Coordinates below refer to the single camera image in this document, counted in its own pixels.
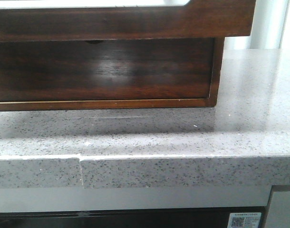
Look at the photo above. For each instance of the white plastic organizer tray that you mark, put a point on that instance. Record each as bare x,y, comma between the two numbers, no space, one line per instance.
53,4

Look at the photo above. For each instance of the wooden drawer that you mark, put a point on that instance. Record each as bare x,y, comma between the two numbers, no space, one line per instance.
196,19
111,71

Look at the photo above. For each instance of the dark under-counter appliance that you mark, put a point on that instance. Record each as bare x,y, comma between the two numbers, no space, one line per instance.
126,218

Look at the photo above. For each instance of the white QR code sticker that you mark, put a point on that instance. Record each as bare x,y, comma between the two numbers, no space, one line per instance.
244,220

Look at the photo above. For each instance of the grey pleated curtain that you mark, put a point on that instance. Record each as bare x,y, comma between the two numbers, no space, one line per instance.
270,28

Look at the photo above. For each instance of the white cabinet panel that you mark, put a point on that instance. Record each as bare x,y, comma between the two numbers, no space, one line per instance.
278,210

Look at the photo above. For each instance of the dark wooden drawer cabinet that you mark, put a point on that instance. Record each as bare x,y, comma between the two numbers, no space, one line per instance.
216,71

